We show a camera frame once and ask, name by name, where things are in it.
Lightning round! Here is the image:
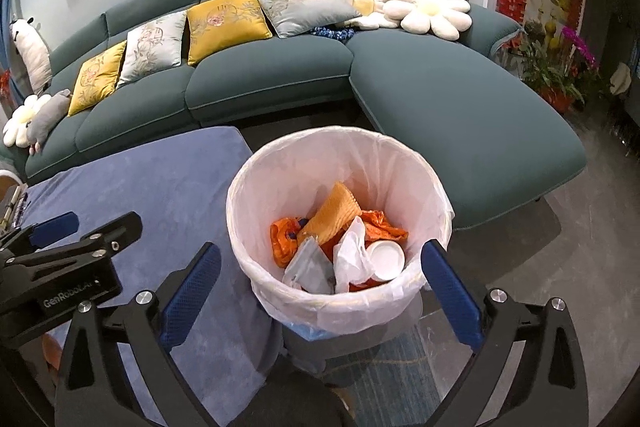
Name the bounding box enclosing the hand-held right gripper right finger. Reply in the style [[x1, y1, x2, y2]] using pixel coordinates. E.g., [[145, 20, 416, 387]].
[[420, 239, 591, 427]]

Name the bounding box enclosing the yellow ridged wrapper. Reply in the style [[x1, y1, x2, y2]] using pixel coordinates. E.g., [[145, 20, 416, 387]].
[[299, 182, 365, 248]]

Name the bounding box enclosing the grey plush mouse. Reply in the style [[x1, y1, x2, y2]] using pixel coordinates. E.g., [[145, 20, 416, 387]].
[[27, 89, 72, 155]]

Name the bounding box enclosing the red and white paper cup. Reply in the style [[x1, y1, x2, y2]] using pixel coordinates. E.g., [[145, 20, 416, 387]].
[[362, 239, 406, 291]]

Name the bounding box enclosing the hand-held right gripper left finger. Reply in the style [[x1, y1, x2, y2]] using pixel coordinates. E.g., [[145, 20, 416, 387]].
[[54, 242, 223, 427]]

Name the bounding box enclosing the teal sectional sofa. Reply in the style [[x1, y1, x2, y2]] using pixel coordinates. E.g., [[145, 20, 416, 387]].
[[24, 0, 588, 220]]

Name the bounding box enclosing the yellow embroidered pillow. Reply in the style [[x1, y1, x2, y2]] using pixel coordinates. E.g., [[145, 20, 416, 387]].
[[67, 39, 128, 118], [186, 0, 275, 66]]

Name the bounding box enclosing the potted flowering plant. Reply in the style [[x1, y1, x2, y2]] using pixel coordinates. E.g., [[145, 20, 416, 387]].
[[520, 22, 601, 112]]

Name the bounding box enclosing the white plush animal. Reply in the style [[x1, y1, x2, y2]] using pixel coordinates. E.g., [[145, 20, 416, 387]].
[[9, 18, 53, 95]]

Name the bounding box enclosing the white lined waste bin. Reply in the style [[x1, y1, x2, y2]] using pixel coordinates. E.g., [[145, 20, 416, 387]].
[[226, 126, 455, 339]]

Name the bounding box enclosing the blue patterned cloth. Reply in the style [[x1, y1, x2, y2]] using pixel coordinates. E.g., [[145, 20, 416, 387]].
[[312, 24, 358, 42]]

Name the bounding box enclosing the white tissue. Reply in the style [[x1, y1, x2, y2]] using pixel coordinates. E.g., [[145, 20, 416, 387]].
[[332, 216, 373, 293]]

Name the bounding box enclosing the person's left hand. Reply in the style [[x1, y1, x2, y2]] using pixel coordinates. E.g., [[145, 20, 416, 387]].
[[41, 334, 64, 371]]

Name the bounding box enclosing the dark cloth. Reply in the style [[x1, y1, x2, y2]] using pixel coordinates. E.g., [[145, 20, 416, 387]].
[[240, 354, 358, 427]]

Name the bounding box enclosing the grey embroidered pillow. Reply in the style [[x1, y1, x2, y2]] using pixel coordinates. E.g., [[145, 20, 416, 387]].
[[116, 10, 188, 88], [258, 0, 362, 38]]

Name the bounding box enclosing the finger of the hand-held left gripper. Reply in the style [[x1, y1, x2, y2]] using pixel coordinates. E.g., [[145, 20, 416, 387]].
[[0, 212, 80, 253], [0, 211, 144, 280]]

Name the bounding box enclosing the blue striped rug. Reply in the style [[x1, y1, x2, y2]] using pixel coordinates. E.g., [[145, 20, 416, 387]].
[[320, 322, 451, 427]]

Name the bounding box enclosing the white rounded object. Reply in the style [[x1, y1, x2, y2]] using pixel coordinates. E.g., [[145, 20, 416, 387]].
[[610, 62, 634, 98]]

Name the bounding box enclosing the grey plastic bag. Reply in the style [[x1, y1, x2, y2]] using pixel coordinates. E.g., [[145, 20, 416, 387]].
[[282, 237, 337, 295]]

